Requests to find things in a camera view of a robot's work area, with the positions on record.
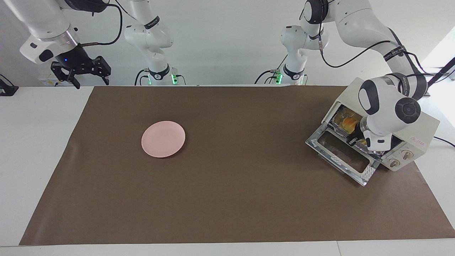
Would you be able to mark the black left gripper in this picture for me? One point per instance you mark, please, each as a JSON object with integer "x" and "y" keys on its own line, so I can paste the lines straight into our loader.
{"x": 360, "y": 137}

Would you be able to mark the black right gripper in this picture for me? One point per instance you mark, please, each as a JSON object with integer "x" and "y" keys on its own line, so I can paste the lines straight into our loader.
{"x": 73, "y": 60}

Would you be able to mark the aluminium foil tray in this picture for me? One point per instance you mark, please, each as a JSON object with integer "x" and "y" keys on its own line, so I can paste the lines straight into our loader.
{"x": 340, "y": 128}

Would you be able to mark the sliced yellow bread loaf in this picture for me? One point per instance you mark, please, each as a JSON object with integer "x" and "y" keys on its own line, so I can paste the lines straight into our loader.
{"x": 350, "y": 122}

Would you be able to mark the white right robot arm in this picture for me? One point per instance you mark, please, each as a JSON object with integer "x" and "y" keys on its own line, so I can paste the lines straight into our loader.
{"x": 42, "y": 21}

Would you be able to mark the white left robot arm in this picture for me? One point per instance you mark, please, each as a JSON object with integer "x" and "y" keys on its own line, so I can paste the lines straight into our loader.
{"x": 355, "y": 21}

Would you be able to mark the glass oven door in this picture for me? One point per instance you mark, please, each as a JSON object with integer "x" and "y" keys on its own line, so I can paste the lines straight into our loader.
{"x": 369, "y": 174}

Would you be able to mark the cream oven knob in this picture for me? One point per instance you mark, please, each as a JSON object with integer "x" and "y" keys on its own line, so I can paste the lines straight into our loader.
{"x": 394, "y": 163}
{"x": 407, "y": 154}

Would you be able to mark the cream white toaster oven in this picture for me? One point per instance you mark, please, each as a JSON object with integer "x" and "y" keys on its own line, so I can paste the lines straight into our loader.
{"x": 426, "y": 128}

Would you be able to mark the white box with yellow label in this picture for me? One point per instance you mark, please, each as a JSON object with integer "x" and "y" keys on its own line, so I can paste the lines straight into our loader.
{"x": 44, "y": 81}

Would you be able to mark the pink round plate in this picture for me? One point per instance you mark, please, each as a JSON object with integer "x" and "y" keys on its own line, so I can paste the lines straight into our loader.
{"x": 163, "y": 138}

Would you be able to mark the black tripod stand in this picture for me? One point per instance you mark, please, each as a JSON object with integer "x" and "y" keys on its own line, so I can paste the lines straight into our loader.
{"x": 444, "y": 69}

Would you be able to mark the brown table mat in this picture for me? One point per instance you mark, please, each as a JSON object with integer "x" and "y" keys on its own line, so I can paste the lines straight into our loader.
{"x": 249, "y": 195}

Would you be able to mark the black clamp bracket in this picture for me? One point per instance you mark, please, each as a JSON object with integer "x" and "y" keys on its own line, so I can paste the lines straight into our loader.
{"x": 7, "y": 90}

